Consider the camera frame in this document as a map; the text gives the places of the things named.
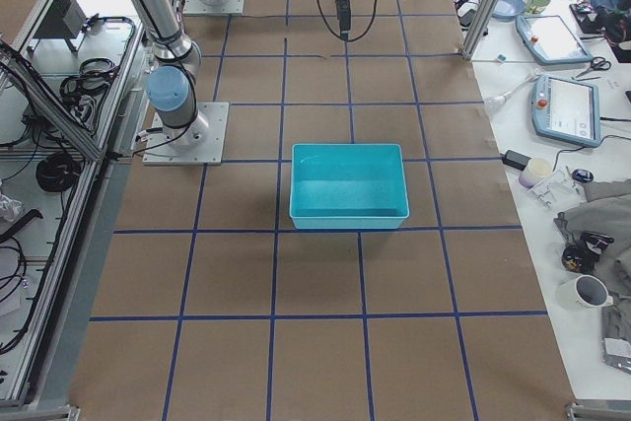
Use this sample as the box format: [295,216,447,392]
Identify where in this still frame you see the light blue plate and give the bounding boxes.
[492,0,526,21]

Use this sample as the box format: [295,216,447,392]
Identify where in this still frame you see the teal plastic bin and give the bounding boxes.
[289,143,410,230]

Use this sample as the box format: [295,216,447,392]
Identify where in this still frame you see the upper teach pendant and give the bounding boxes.
[515,15,593,65]

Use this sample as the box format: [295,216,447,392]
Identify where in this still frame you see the teach pendant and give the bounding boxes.
[515,15,593,65]
[530,74,601,148]

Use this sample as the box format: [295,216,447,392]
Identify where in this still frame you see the black power adapter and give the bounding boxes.
[501,150,531,172]

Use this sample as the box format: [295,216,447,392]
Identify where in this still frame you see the lower teach pendant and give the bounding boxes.
[530,74,601,148]

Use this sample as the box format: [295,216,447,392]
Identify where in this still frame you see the black scissors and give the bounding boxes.
[572,56,611,80]

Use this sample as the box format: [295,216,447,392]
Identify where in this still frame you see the grey cloth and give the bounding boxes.
[554,180,630,301]

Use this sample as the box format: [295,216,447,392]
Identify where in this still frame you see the white mug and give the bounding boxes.
[556,275,613,311]

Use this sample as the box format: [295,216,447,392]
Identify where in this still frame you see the aluminium frame post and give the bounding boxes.
[459,0,524,61]

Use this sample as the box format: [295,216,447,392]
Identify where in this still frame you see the coiled black cable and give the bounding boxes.
[35,151,82,193]

